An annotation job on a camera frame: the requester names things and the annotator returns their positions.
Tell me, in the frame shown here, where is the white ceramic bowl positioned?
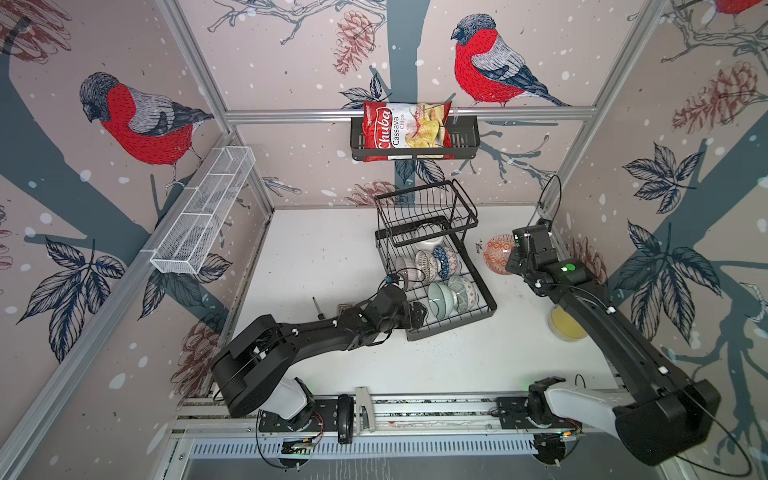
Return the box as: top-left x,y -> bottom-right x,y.
413,229 -> 444,253

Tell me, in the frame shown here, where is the red orange patterned bowl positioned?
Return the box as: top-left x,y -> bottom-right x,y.
483,234 -> 515,275

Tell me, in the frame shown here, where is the red cassava chips bag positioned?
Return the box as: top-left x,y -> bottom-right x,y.
363,101 -> 453,150

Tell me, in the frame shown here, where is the yellow cup with markers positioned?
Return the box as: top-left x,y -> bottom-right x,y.
548,305 -> 588,342

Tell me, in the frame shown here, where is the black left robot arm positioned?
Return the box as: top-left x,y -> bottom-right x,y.
210,284 -> 427,418

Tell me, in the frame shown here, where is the light green inside bowl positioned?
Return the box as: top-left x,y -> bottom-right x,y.
427,283 -> 458,321

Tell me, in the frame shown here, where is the grey green patterned bowl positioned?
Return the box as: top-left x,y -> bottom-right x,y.
448,275 -> 478,314

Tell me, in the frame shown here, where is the small glass spice jar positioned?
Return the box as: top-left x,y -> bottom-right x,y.
337,303 -> 354,315

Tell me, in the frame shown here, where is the black two-tier dish rack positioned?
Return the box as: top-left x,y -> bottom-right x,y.
374,180 -> 498,341

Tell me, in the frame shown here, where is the yellow handled screwdriver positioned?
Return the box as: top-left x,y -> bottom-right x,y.
312,296 -> 326,320

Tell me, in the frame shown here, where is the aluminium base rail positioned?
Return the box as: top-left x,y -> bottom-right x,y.
169,392 -> 598,468

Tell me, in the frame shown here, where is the white wire wall shelf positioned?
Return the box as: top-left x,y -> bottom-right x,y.
151,146 -> 255,275

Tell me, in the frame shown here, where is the black wall wire basket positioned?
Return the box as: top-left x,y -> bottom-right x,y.
350,116 -> 480,161

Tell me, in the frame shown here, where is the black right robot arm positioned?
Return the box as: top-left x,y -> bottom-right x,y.
506,224 -> 721,466

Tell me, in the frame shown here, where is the white brown patterned bowl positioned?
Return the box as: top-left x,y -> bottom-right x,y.
415,250 -> 440,285

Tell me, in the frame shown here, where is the blue patterned bowl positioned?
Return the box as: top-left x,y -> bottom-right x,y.
433,245 -> 461,280

